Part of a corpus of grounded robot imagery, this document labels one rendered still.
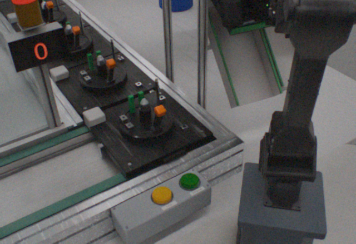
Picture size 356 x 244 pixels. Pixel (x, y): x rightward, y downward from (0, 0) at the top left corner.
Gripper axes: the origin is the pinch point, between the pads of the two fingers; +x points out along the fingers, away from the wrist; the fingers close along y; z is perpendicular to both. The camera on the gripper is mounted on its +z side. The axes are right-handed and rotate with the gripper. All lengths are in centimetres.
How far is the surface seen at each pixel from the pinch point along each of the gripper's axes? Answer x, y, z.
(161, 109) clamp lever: -1.4, 24.6, -19.2
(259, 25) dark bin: -0.5, -2.2, -5.6
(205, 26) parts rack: 10.4, 6.5, -6.0
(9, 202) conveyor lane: 4, 62, -34
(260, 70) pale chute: 7.1, -6.6, -20.0
